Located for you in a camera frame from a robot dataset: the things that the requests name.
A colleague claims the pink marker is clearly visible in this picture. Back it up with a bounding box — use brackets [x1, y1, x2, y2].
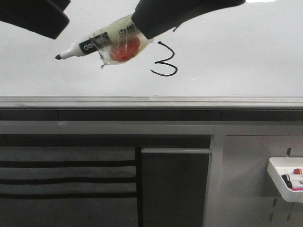
[291, 187, 303, 192]

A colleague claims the white plastic marker tray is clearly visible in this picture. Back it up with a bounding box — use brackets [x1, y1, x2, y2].
[267, 157, 303, 203]

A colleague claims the black capped marker upper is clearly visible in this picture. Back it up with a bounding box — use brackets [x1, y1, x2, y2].
[281, 174, 303, 181]

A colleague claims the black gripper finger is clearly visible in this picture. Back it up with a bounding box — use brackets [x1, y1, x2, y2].
[132, 0, 246, 39]
[0, 0, 71, 39]

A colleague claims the white glossy whiteboard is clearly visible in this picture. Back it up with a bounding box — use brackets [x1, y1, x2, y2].
[0, 0, 303, 108]

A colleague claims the black white whiteboard marker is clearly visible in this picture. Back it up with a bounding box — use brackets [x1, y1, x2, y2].
[55, 15, 153, 66]

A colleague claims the black capped marker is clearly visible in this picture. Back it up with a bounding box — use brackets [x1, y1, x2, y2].
[281, 174, 303, 181]
[285, 181, 303, 189]

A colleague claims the grey black striped fabric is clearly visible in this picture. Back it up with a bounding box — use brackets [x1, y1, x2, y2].
[0, 147, 141, 227]

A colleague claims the black capped marker lower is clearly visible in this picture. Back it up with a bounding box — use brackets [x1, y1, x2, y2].
[285, 181, 303, 189]

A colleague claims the grey pegboard panel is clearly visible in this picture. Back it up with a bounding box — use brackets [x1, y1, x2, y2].
[207, 136, 303, 227]

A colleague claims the red capped marker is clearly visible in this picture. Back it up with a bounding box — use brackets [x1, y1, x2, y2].
[293, 168, 303, 175]

